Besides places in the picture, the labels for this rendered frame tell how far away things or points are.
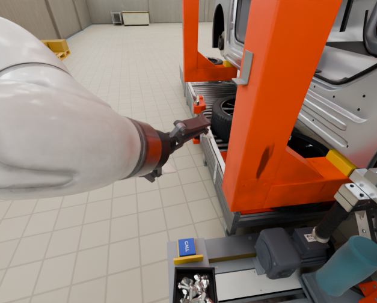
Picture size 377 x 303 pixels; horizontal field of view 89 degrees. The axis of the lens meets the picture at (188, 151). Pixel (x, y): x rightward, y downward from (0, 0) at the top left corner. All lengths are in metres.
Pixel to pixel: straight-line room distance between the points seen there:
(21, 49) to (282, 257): 1.05
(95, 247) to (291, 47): 1.50
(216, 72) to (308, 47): 2.04
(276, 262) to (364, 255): 0.38
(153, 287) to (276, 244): 0.74
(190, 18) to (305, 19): 1.93
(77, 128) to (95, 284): 1.32
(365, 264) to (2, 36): 0.88
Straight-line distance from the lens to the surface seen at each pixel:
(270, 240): 1.08
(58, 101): 0.19
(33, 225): 1.90
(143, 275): 1.40
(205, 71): 2.58
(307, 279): 1.37
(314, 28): 0.63
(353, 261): 0.80
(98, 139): 0.19
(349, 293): 1.34
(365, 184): 0.60
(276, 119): 0.68
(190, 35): 2.48
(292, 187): 0.97
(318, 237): 0.71
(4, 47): 0.30
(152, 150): 0.27
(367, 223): 0.90
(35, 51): 0.30
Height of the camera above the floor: 1.29
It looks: 37 degrees down
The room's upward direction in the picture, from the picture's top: straight up
